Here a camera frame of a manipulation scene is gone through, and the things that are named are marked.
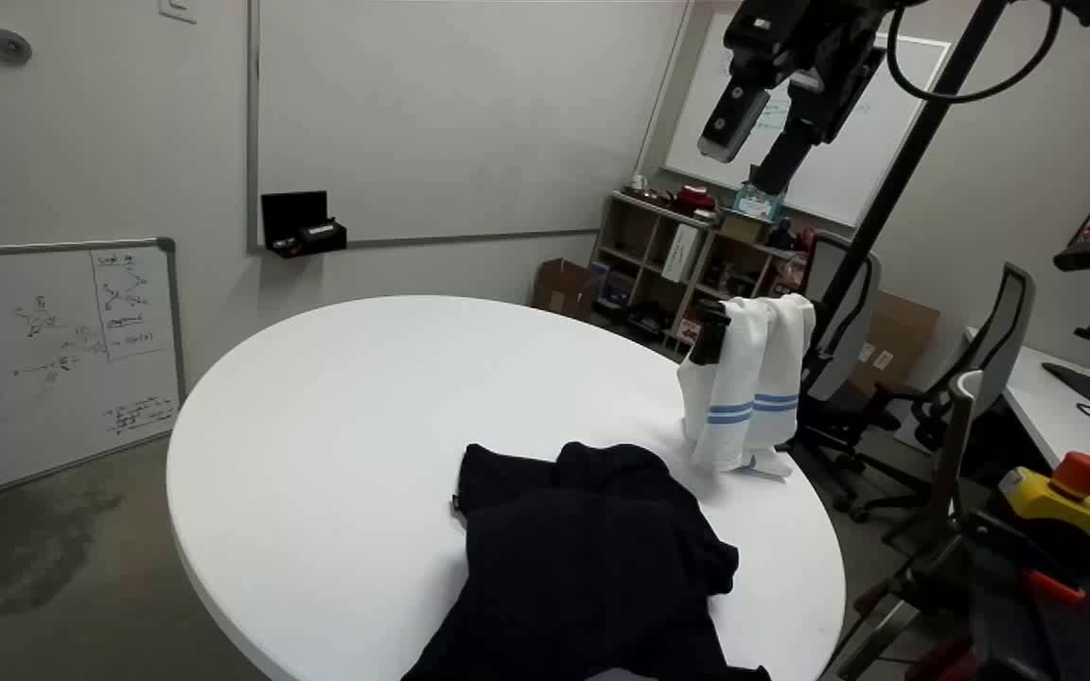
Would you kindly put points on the white towel with blue stripes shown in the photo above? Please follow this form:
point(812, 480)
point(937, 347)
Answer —
point(747, 379)

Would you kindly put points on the yellow emergency stop box red button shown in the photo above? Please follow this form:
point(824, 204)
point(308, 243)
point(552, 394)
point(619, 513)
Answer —
point(1061, 505)

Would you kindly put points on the round grey wall fixture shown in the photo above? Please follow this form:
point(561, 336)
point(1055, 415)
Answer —
point(7, 46)

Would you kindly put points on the black office chair with headrest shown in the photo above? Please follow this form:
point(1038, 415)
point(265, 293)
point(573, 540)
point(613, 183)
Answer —
point(985, 341)

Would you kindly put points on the wooden shelf with items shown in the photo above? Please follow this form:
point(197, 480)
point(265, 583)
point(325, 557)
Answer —
point(682, 267)

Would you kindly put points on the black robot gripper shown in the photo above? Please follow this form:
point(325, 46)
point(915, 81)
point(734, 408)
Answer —
point(812, 40)

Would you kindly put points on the whiteboard behind shelf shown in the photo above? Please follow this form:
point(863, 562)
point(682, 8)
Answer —
point(868, 137)

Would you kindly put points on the small brown cardboard box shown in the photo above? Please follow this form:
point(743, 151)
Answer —
point(565, 291)

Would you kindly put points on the small whiteboard with writing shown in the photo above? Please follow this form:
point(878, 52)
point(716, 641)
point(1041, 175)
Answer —
point(40, 360)

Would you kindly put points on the large blank wall whiteboard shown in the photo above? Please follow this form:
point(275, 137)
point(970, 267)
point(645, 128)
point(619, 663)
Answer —
point(455, 115)

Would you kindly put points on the white office desk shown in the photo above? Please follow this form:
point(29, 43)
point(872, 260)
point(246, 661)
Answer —
point(1077, 431)

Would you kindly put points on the grey mesh office chair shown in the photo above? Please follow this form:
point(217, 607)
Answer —
point(843, 341)

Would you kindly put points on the black marker tray box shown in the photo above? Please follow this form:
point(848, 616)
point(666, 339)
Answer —
point(299, 224)

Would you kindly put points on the large brown cardboard box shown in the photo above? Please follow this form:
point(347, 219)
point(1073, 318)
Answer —
point(896, 341)

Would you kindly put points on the black pole with table clamp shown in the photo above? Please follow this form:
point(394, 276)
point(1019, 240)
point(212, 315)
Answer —
point(911, 153)

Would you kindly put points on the black cloth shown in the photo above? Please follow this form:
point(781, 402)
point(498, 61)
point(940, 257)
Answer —
point(584, 568)

